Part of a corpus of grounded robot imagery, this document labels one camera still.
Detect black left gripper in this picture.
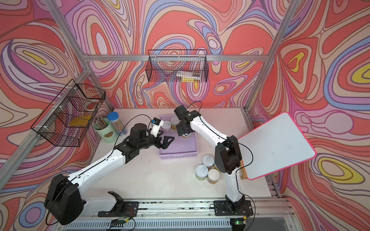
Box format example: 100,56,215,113
136,130,174,151

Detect pink label can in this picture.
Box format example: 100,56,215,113
161,120,172,133

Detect purple perforated plastic basket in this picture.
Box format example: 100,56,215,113
158,129,198,159

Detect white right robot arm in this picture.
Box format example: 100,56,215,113
174,105,245,214

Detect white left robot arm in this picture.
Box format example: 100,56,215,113
44,123,175,225

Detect orange label can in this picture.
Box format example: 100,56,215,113
182,133,191,139

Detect silver pull tab can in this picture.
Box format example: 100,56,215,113
202,155,214,170

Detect green label can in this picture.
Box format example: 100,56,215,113
195,164,209,181

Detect green pencil cup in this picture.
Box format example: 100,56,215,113
93,116,119,143

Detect blue lid pencil jar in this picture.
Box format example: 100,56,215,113
107,112,127,136

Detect beige lid can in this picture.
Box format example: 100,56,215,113
207,169,220,184

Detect wooden whiteboard stand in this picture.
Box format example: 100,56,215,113
239,161,248,180

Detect whiteboard with pink rim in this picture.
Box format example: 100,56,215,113
238,112,317,180

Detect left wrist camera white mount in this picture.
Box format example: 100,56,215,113
151,117,164,137

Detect markers in wire basket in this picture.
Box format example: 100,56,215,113
176,71,201,82

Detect black wire basket back wall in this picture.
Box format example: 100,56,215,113
145,49,209,83

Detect black wire basket wall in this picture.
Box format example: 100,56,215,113
31,80,106,147
145,49,209,83

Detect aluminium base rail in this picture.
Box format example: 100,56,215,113
55,197,302,231

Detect yellow item in wire basket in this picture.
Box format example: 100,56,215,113
69,116,91,128

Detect black wire basket left wall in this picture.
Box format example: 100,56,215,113
31,80,106,147

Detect aluminium frame post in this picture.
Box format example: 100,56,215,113
244,0,302,112

